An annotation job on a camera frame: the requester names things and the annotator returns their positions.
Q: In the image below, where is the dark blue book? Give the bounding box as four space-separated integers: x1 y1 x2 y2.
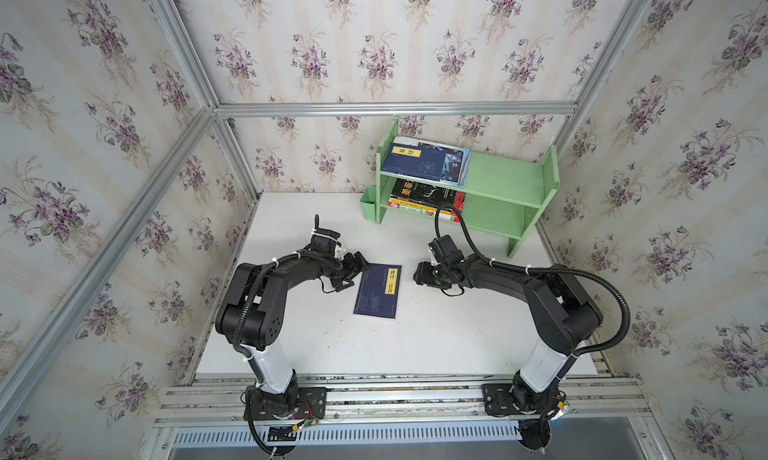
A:
380 143 445 181
353 264 402 320

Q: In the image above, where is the green nature encyclopedia book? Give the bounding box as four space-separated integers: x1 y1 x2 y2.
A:
387 191 463 223

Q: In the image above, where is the yellow cartoon cover book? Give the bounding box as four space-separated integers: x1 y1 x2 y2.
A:
387 197 463 222

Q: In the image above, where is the black book yellow title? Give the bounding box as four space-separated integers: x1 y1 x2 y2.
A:
389 178 461 198

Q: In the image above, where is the white science youth magazine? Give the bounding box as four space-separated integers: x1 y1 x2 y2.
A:
381 136 471 188

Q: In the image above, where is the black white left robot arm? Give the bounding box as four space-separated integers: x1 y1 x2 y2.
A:
214 216 371 423

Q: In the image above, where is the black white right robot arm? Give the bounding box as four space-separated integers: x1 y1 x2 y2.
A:
413 216 631 422

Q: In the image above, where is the green pen holder cup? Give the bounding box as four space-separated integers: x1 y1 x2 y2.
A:
360 186 378 222

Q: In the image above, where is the green metal bookshelf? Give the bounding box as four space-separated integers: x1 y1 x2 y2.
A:
373 118 560 258

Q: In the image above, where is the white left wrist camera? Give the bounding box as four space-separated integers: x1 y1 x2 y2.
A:
334 244 347 260

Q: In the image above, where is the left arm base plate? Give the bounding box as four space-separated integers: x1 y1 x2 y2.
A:
241 386 327 421

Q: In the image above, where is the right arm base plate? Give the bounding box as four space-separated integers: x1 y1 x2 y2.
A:
481 382 564 418

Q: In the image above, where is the aluminium mounting rail frame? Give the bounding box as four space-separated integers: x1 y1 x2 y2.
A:
143 372 673 460

